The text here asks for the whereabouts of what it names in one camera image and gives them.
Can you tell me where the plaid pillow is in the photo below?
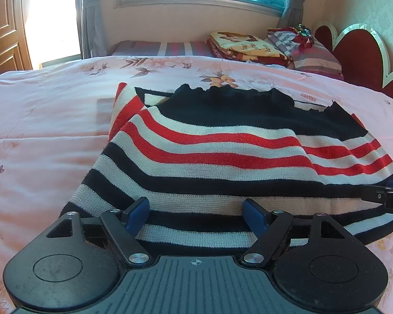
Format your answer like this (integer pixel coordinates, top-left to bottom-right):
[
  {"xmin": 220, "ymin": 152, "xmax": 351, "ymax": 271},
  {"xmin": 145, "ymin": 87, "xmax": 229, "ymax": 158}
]
[{"xmin": 267, "ymin": 28, "xmax": 302, "ymax": 60}]

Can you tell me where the folded printed blanket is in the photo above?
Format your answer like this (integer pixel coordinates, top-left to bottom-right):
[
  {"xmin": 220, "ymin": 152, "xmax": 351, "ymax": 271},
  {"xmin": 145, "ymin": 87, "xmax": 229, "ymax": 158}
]
[{"xmin": 206, "ymin": 32, "xmax": 294, "ymax": 68}]

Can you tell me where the shiny foil decoration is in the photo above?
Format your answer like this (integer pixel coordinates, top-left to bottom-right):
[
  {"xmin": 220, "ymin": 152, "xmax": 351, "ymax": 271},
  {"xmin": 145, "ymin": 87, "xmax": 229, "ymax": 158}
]
[{"xmin": 293, "ymin": 24, "xmax": 314, "ymax": 38}]

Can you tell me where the striped bed sheet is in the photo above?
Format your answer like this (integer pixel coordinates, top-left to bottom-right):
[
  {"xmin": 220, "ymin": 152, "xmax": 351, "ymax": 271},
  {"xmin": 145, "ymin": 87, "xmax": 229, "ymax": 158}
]
[{"xmin": 111, "ymin": 40, "xmax": 213, "ymax": 58}]

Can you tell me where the red striped pillow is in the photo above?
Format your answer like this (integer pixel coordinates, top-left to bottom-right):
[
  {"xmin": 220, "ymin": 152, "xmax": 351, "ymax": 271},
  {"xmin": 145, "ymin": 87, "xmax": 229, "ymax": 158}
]
[{"xmin": 293, "ymin": 41, "xmax": 344, "ymax": 81}]

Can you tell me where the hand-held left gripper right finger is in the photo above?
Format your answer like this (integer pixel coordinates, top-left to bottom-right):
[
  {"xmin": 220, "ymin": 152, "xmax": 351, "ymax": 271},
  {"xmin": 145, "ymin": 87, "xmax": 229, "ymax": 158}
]
[{"xmin": 240, "ymin": 198, "xmax": 348, "ymax": 266}]

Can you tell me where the brown wooden door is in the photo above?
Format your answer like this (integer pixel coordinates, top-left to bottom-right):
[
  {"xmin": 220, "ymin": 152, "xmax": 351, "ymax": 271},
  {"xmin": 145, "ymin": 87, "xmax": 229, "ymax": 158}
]
[{"xmin": 0, "ymin": 0, "xmax": 33, "ymax": 82}]

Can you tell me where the grey curtain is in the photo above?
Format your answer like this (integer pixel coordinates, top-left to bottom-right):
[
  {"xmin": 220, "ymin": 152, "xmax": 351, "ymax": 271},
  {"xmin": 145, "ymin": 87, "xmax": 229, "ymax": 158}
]
[
  {"xmin": 282, "ymin": 0, "xmax": 330, "ymax": 30},
  {"xmin": 75, "ymin": 0, "xmax": 114, "ymax": 60}
]

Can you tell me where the pink floral bed cover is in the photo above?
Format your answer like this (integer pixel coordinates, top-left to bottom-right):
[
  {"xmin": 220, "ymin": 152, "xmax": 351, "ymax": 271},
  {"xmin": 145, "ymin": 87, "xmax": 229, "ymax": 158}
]
[{"xmin": 0, "ymin": 55, "xmax": 393, "ymax": 314}]

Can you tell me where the red scalloped headboard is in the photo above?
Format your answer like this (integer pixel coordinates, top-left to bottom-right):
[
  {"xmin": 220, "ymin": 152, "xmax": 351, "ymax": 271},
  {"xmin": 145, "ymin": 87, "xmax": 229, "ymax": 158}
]
[{"xmin": 314, "ymin": 22, "xmax": 393, "ymax": 100}]

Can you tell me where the striped knit sweater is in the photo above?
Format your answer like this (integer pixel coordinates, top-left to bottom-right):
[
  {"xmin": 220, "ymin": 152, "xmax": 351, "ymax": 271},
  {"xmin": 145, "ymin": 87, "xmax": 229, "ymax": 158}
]
[{"xmin": 63, "ymin": 83, "xmax": 393, "ymax": 248}]

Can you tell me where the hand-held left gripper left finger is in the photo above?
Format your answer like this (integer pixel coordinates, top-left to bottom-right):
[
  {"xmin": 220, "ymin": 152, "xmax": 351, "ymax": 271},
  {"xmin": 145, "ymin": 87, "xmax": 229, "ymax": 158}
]
[{"xmin": 46, "ymin": 197, "xmax": 150, "ymax": 266}]

